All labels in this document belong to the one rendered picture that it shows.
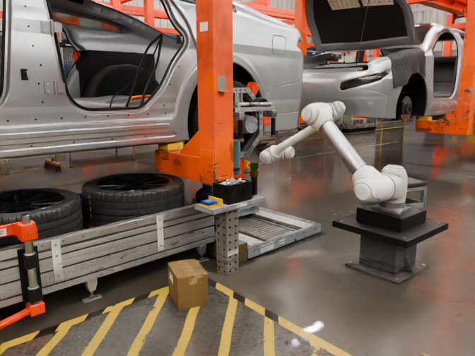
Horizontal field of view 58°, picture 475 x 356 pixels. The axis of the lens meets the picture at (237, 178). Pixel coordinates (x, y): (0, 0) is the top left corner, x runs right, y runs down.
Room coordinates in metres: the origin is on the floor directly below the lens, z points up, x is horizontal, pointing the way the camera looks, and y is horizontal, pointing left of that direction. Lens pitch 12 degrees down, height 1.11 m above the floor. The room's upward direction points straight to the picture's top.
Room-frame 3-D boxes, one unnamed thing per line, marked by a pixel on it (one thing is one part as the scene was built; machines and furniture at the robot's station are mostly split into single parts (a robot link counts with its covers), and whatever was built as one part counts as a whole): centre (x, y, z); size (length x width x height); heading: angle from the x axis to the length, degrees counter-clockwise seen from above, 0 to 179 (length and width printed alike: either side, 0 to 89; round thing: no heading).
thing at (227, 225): (2.47, 0.06, 0.21); 0.10 x 0.10 x 0.42; 43
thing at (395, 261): (2.54, -0.95, 0.15); 0.50 x 0.50 x 0.30; 41
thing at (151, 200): (2.78, 0.69, 0.39); 0.66 x 0.66 x 0.24
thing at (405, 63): (5.52, -2.09, 1.36); 0.71 x 0.30 x 0.51; 133
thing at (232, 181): (2.50, 0.03, 0.51); 0.20 x 0.14 x 0.13; 135
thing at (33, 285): (1.88, 0.97, 0.30); 0.09 x 0.05 x 0.50; 133
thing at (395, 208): (2.55, -0.96, 0.41); 0.22 x 0.18 x 0.06; 136
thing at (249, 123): (3.26, -0.04, 0.85); 0.21 x 0.14 x 0.14; 43
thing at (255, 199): (2.49, 0.04, 0.44); 0.43 x 0.17 x 0.03; 133
